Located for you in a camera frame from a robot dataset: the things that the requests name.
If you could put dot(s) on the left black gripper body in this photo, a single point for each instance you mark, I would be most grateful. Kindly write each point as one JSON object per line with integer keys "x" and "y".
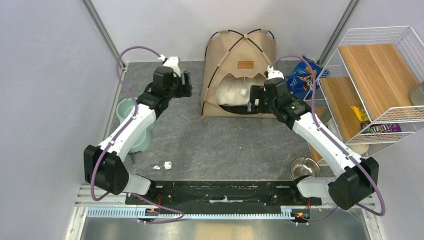
{"x": 185, "y": 84}

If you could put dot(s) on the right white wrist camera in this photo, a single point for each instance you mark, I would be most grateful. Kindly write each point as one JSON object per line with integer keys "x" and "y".
{"x": 272, "y": 73}

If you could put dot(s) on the clear glass jar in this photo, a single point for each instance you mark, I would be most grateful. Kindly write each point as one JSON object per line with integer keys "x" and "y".
{"x": 417, "y": 95}

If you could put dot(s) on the steel pet bowl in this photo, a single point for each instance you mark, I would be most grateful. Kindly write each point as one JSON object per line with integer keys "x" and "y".
{"x": 304, "y": 166}

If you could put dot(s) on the white pompom toy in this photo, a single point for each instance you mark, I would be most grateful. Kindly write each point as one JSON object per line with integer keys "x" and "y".
{"x": 244, "y": 89}

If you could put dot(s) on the blue chip bag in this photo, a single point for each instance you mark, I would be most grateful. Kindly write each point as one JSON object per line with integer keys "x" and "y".
{"x": 300, "y": 81}

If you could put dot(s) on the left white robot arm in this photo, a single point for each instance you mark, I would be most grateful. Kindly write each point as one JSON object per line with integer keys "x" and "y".
{"x": 104, "y": 166}

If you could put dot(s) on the white fluffy pillow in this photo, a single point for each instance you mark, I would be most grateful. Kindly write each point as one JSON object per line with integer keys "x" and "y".
{"x": 228, "y": 90}

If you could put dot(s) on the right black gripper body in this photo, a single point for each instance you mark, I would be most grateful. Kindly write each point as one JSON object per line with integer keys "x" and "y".
{"x": 255, "y": 98}

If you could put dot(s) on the yellow snack packet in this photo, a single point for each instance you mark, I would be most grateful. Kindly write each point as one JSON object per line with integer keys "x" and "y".
{"x": 360, "y": 113}

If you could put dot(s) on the cream round object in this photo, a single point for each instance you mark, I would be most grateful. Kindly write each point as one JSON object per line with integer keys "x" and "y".
{"x": 359, "y": 148}

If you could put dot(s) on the beige pet tent fabric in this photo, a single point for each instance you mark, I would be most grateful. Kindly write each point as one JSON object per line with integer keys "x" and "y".
{"x": 238, "y": 59}

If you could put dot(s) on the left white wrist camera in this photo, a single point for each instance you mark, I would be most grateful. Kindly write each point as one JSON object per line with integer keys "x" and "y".
{"x": 171, "y": 62}

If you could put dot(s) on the white wire shelf rack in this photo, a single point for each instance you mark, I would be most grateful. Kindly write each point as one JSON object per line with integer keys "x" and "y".
{"x": 374, "y": 68}

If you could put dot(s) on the mint green bowl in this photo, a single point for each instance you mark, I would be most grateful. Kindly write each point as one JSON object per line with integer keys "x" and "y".
{"x": 136, "y": 123}

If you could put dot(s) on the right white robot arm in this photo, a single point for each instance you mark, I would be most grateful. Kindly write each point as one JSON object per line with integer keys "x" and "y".
{"x": 355, "y": 178}

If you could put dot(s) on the small white plastic cap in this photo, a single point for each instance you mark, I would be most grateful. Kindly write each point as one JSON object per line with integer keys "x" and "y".
{"x": 168, "y": 165}

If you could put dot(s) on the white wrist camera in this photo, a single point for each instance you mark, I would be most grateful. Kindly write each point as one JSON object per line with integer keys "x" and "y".
{"x": 272, "y": 73}
{"x": 171, "y": 62}

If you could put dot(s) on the purple candy bag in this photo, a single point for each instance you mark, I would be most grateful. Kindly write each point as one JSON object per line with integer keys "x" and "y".
{"x": 382, "y": 128}

